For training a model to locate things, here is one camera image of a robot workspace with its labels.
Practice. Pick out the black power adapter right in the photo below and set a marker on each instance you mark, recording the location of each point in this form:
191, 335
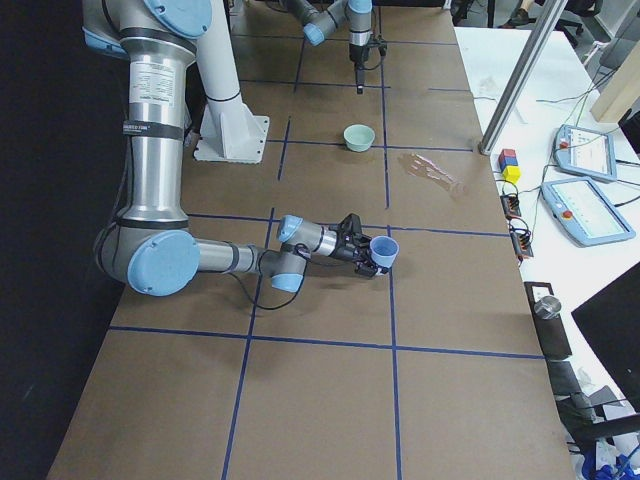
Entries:
522, 243

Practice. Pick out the teach pendant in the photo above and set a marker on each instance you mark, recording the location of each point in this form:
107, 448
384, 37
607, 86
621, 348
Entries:
582, 151
585, 214

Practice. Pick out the black tray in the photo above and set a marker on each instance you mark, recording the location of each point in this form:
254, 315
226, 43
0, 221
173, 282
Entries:
551, 333

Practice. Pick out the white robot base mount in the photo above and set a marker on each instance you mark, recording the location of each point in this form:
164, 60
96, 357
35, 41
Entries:
229, 131

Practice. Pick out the black power adapter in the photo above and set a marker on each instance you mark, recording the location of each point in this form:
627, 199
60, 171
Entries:
522, 243
511, 205

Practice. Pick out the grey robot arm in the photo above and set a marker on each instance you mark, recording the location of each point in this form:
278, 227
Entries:
318, 26
147, 244

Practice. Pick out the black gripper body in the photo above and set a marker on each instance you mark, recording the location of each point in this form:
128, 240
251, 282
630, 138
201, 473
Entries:
356, 53
344, 251

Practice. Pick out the light green bowl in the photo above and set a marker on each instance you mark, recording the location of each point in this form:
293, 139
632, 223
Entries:
358, 137

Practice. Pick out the far teach pendant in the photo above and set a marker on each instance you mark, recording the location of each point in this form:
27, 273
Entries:
582, 151

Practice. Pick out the near teach pendant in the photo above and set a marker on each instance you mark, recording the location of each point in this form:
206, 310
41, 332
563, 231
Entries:
585, 214

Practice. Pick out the black power adapter left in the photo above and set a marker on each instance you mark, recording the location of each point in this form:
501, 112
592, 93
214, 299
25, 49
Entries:
511, 205

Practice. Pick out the yellow block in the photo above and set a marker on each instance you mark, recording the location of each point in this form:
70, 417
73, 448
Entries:
511, 173

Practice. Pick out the aluminium frame post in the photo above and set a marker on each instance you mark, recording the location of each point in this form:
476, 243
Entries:
528, 58

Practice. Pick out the light blue plastic cup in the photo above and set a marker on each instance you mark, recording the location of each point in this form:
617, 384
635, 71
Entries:
384, 251

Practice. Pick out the brown paper table cover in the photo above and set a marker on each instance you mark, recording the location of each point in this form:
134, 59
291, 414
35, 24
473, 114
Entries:
432, 371

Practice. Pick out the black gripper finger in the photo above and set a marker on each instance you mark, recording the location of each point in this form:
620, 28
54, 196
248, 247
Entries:
360, 80
368, 268
363, 239

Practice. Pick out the blue block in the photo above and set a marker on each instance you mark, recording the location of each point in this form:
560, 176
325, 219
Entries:
508, 161

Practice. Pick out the red block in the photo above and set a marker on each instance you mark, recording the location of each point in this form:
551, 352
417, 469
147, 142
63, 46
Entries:
507, 152

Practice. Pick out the metal cylinder weight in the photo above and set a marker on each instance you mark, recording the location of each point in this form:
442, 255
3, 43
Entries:
547, 307

